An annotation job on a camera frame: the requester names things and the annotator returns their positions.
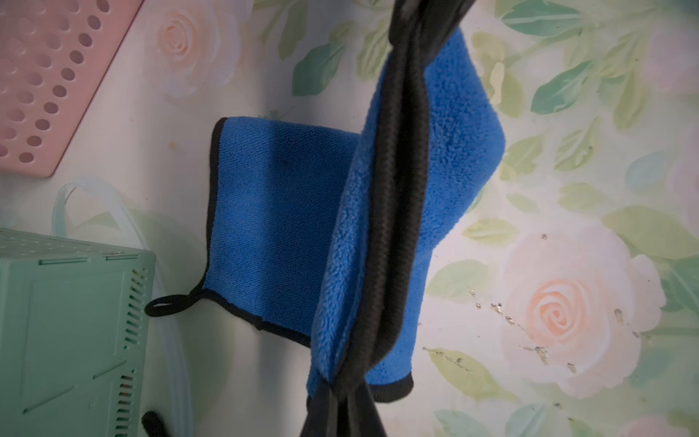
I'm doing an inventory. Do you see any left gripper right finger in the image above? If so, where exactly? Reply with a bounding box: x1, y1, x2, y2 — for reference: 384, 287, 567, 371
346, 382, 387, 437

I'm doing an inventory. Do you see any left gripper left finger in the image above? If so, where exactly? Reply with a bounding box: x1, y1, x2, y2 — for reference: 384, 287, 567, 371
300, 382, 339, 437

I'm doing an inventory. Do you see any blue grey dishcloth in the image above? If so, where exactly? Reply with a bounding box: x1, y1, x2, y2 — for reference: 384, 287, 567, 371
146, 1, 505, 402

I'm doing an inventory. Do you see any yellow dishcloth black trim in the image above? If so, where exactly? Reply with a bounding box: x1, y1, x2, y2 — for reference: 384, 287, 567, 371
141, 411, 170, 437

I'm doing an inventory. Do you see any clear tape roll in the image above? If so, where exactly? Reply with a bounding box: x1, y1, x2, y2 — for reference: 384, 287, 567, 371
51, 176, 196, 437

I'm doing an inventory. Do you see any green plastic file organizer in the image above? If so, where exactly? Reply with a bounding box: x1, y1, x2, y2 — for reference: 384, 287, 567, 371
1, 229, 155, 436

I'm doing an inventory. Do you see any pink plastic basket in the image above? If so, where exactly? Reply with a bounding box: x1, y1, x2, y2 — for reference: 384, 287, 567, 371
1, 0, 141, 178

